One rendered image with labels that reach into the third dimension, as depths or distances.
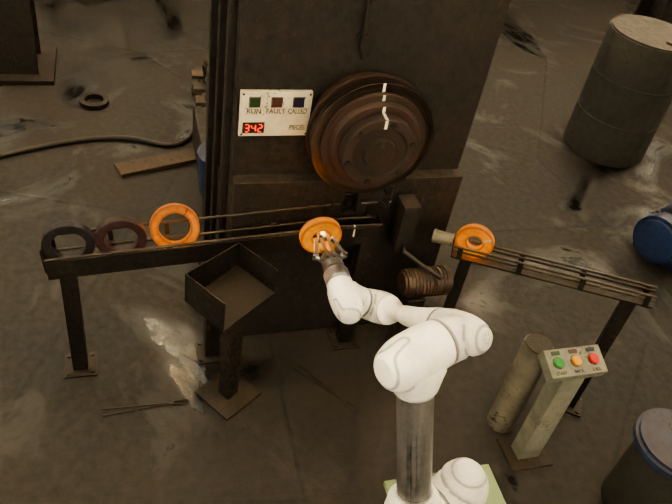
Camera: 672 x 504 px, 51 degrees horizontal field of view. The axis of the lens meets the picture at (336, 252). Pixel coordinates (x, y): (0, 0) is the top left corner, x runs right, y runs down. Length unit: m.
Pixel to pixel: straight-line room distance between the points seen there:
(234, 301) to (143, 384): 0.70
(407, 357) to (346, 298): 0.58
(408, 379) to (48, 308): 2.10
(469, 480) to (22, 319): 2.11
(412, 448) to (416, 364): 0.30
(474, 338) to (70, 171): 2.95
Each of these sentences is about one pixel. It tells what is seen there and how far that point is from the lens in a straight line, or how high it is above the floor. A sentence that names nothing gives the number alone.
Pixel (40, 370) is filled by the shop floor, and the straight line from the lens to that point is 3.21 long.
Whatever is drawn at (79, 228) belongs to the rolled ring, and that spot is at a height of 0.75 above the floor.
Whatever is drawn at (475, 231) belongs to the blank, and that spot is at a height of 0.76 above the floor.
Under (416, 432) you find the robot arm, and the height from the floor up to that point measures 0.92.
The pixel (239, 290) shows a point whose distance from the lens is 2.62.
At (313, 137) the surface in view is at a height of 1.14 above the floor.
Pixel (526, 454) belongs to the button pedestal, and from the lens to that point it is 3.13.
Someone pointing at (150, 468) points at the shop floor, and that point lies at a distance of 2.87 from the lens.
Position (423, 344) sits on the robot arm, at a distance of 1.75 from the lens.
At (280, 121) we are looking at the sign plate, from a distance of 2.60.
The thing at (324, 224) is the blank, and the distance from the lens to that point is 2.50.
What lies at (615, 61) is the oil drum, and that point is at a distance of 5.03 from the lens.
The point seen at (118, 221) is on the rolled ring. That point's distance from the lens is 2.64.
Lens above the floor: 2.44
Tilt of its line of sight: 40 degrees down
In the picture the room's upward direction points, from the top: 11 degrees clockwise
